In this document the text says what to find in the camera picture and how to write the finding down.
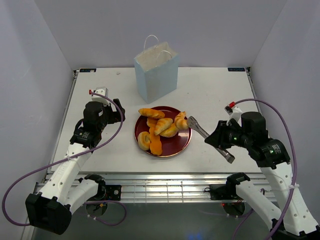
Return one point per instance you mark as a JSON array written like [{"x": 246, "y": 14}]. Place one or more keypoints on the oval yellow bun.
[{"x": 170, "y": 132}]

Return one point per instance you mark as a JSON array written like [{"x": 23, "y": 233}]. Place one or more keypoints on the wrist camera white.
[
  {"x": 234, "y": 113},
  {"x": 99, "y": 95}
]

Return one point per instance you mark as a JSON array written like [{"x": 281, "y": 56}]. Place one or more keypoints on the dark red round plate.
[{"x": 170, "y": 146}]

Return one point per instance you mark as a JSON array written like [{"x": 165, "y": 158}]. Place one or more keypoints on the orange ring donut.
[{"x": 151, "y": 122}]

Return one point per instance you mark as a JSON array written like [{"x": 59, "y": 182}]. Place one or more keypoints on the metal tongs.
[{"x": 193, "y": 124}]

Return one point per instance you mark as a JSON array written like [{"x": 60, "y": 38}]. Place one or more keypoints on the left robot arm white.
[{"x": 51, "y": 209}]

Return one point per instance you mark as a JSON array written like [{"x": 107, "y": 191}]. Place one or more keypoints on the blue label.
[
  {"x": 236, "y": 69},
  {"x": 87, "y": 70}
]

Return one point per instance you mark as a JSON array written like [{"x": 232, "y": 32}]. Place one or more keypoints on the light blue paper bag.
[{"x": 156, "y": 71}]

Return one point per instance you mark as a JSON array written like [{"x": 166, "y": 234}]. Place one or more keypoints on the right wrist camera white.
[{"x": 234, "y": 113}]

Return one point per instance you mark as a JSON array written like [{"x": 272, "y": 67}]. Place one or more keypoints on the pale ring bagel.
[{"x": 143, "y": 140}]

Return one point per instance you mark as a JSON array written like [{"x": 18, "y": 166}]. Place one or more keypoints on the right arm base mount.
[{"x": 222, "y": 192}]

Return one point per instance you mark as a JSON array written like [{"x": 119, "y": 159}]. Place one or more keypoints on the pointed cone bread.
[{"x": 162, "y": 124}]

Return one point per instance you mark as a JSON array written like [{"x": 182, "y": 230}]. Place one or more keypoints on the long orange bread strip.
[{"x": 155, "y": 142}]

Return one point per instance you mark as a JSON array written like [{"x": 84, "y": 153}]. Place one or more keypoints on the blue label left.
[{"x": 87, "y": 70}]

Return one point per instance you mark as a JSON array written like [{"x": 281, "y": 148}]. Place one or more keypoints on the blue label right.
[{"x": 236, "y": 69}]

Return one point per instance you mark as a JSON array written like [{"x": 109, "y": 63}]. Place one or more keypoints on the striped croissant bread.
[{"x": 180, "y": 121}]

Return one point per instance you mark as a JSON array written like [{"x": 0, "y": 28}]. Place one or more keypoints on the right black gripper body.
[{"x": 235, "y": 136}]

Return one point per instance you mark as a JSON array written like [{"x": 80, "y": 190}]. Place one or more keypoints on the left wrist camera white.
[{"x": 99, "y": 95}]

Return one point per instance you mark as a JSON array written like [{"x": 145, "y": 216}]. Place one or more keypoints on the aluminium frame rail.
[{"x": 165, "y": 188}]

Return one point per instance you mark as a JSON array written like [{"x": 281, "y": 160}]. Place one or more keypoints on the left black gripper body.
[{"x": 108, "y": 118}]

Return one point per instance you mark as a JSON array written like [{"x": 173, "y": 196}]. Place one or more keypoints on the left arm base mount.
[{"x": 107, "y": 192}]

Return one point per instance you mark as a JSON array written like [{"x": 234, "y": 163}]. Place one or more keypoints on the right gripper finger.
[
  {"x": 223, "y": 148},
  {"x": 220, "y": 134}
]

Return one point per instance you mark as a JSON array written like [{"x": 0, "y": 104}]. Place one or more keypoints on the long glazed bread top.
[{"x": 151, "y": 113}]

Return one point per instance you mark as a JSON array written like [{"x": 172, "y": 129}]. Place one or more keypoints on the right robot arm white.
[{"x": 291, "y": 218}]

